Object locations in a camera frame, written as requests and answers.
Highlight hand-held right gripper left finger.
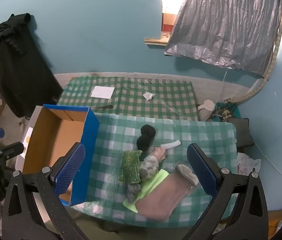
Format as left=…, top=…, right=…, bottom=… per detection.
left=1, top=142, right=91, bottom=240

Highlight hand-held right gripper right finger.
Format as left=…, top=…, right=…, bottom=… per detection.
left=181, top=143, right=269, bottom=240

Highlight blue-rimmed cardboard box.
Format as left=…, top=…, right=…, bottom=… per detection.
left=22, top=104, right=100, bottom=207

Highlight white cloth strip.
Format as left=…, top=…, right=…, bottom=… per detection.
left=160, top=140, right=181, bottom=150

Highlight taupe fleece-lined sock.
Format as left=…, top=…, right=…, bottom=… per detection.
left=135, top=161, right=199, bottom=222

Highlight lime green bag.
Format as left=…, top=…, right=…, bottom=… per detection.
left=123, top=169, right=169, bottom=213

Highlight grey white wrapper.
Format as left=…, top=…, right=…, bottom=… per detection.
left=139, top=147, right=167, bottom=180

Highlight green bubble wrap piece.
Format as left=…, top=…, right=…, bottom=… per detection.
left=118, top=150, right=143, bottom=183

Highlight black sock roll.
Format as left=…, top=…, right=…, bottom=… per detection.
left=136, top=124, right=157, bottom=153

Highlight grey sock roll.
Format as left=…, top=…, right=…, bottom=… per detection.
left=127, top=183, right=142, bottom=203

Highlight light green checkered tablecloth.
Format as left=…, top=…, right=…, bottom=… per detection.
left=71, top=112, right=239, bottom=228

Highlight white plastic bag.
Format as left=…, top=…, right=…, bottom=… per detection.
left=237, top=152, right=262, bottom=177

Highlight black cushion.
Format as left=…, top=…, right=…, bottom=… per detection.
left=227, top=117, right=255, bottom=148

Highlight white jug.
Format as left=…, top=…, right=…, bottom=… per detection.
left=197, top=99, right=216, bottom=122

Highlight dark thin stick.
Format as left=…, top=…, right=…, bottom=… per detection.
left=91, top=104, right=114, bottom=110

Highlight dark green checkered cloth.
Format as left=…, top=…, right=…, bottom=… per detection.
left=56, top=76, right=199, bottom=122

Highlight white paper sheet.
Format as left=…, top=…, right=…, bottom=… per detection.
left=90, top=86, right=115, bottom=99

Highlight wooden window sill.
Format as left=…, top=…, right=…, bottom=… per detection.
left=144, top=37, right=169, bottom=46

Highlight silver curtain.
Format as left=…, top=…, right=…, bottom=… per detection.
left=164, top=0, right=282, bottom=77

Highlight tangled cable pile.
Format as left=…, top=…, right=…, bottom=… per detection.
left=213, top=97, right=240, bottom=119

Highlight beige braided hose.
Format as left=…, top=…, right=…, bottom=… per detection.
left=238, top=4, right=282, bottom=104

